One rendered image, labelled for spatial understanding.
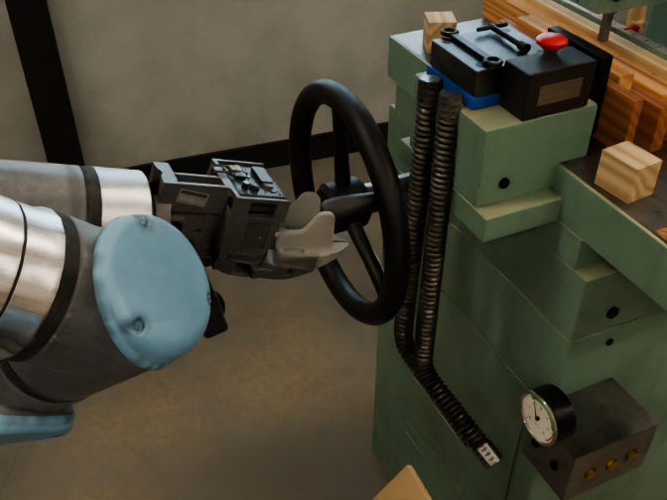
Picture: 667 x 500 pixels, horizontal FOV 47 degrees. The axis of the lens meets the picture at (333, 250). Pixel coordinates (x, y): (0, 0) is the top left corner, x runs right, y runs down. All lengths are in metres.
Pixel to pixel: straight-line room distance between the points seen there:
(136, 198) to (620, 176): 0.45
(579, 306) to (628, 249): 0.11
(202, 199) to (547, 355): 0.47
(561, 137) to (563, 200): 0.07
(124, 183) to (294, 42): 1.74
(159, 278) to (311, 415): 1.28
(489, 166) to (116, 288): 0.44
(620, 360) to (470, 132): 0.37
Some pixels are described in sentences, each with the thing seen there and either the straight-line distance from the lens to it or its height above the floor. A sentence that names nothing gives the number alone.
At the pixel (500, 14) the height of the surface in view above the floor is 0.92.
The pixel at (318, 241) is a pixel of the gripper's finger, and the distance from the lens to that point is 0.73.
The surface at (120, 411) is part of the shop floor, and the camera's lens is 1.79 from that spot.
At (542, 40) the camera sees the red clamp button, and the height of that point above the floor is 1.02.
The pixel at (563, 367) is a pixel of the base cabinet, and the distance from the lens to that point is 0.93.
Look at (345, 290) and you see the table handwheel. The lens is 0.95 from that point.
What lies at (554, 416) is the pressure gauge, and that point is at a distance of 0.86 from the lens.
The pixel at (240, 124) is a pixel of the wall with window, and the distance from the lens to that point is 2.41.
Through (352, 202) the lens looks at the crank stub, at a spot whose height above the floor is 0.89.
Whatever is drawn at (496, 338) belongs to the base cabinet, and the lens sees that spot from 1.03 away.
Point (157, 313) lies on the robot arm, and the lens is 0.45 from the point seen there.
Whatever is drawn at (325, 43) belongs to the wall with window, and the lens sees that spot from 2.38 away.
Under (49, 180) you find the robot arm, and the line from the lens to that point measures 0.63.
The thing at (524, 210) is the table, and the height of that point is 0.87.
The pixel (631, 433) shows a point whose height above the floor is 0.62.
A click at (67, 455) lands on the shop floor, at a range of 1.74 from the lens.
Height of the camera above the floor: 1.32
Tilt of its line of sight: 38 degrees down
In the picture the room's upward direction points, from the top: straight up
